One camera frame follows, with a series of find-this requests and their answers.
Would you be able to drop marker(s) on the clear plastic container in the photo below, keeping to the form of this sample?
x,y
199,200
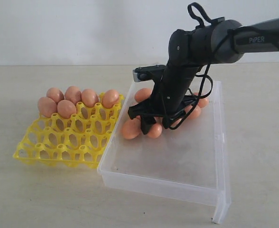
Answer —
x,y
188,164

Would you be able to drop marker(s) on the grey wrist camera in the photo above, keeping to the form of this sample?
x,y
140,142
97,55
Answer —
x,y
146,73

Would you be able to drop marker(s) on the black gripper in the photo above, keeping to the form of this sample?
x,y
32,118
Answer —
x,y
170,106

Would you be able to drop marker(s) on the yellow plastic egg tray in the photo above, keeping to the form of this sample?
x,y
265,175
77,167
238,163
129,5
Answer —
x,y
81,139

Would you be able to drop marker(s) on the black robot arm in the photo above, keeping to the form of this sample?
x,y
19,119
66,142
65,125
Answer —
x,y
223,41

